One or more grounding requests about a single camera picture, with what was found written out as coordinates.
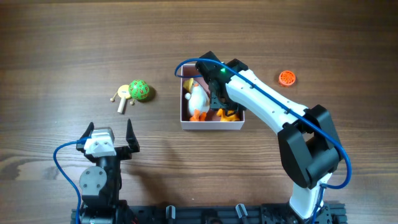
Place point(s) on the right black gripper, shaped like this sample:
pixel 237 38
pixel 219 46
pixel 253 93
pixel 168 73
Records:
pixel 219 104

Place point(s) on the pink cardboard box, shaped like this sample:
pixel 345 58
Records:
pixel 212 122

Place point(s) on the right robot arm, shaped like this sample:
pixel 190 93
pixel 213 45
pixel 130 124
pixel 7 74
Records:
pixel 309 146

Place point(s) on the orange round disc toy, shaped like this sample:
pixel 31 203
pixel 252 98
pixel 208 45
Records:
pixel 286 78

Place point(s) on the orange dinosaur toy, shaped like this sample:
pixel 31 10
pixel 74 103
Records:
pixel 227 116

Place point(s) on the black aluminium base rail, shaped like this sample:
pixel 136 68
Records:
pixel 262 214

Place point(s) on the white plush duck toy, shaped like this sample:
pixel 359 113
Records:
pixel 198 100

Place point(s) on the yellow wooden rattle drum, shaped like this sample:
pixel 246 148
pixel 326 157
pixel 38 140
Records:
pixel 124 94

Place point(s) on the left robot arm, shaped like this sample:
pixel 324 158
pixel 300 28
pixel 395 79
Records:
pixel 100 184

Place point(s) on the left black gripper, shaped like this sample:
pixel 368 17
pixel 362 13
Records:
pixel 123 151

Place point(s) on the green patterned ball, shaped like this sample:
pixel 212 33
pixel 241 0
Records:
pixel 139 89

